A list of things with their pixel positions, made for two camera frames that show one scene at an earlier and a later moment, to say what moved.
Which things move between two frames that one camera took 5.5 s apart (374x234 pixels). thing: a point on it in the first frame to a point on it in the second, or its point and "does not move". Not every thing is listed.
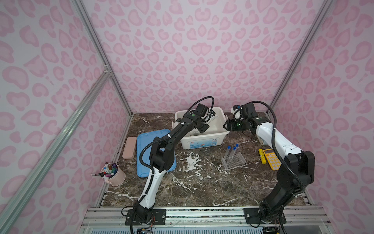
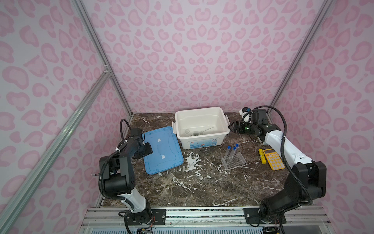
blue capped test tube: [229, 147] does not move
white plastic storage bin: [218, 126] does not move
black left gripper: [202, 130] to [148, 150]
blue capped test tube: [232, 157] does not move
